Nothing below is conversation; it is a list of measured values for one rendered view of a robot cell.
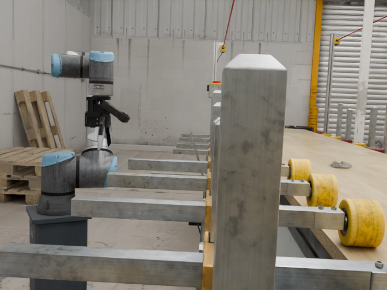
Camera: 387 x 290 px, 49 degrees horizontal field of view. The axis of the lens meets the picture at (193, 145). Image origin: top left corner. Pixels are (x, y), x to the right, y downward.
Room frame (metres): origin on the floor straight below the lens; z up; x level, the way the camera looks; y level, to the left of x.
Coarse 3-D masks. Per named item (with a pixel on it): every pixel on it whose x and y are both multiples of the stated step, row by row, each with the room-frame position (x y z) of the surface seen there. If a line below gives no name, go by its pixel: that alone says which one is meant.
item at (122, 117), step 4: (104, 104) 1.57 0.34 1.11; (108, 104) 1.57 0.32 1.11; (104, 108) 1.57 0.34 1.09; (108, 108) 1.57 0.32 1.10; (112, 108) 1.57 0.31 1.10; (116, 108) 1.60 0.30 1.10; (112, 112) 1.57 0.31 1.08; (116, 112) 1.57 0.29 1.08; (120, 112) 1.57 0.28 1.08; (116, 116) 1.57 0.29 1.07; (120, 116) 1.56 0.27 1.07; (124, 116) 1.56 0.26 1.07; (128, 116) 1.60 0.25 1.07; (120, 120) 1.57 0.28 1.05; (124, 120) 1.56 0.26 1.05; (128, 120) 1.60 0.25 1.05
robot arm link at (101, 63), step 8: (96, 56) 1.56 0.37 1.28; (104, 56) 1.56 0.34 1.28; (112, 56) 1.59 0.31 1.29; (96, 64) 1.56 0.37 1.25; (104, 64) 1.56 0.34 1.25; (112, 64) 1.59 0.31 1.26; (96, 72) 1.56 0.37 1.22; (104, 72) 1.56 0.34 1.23; (112, 72) 1.59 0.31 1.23; (96, 80) 1.56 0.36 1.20; (104, 80) 1.56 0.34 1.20; (112, 80) 1.59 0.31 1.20
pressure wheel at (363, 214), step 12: (348, 204) 0.69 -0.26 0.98; (360, 204) 0.68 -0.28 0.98; (372, 204) 0.68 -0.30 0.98; (348, 216) 0.68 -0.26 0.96; (360, 216) 0.67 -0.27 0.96; (372, 216) 0.67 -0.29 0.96; (384, 216) 0.67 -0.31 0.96; (348, 228) 0.67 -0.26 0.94; (360, 228) 0.66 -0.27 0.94; (372, 228) 0.66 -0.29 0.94; (384, 228) 0.66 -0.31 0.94; (348, 240) 0.67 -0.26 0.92; (360, 240) 0.67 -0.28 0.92; (372, 240) 0.67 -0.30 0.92
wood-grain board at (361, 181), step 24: (288, 144) 2.45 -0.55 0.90; (312, 144) 2.51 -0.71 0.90; (336, 144) 2.57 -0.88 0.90; (312, 168) 1.56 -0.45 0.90; (336, 168) 1.59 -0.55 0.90; (360, 168) 1.61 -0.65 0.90; (384, 168) 1.64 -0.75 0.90; (360, 192) 1.15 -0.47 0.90; (384, 192) 1.16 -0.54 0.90; (336, 240) 0.72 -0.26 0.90; (384, 240) 0.73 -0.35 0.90
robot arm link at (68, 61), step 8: (56, 56) 1.64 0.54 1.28; (64, 56) 1.65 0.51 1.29; (72, 56) 1.66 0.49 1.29; (80, 56) 1.67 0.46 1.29; (56, 64) 1.63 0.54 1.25; (64, 64) 1.64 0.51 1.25; (72, 64) 1.65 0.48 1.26; (80, 64) 1.65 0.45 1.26; (56, 72) 1.64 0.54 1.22; (64, 72) 1.65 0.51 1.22; (72, 72) 1.65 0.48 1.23; (80, 72) 1.66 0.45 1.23
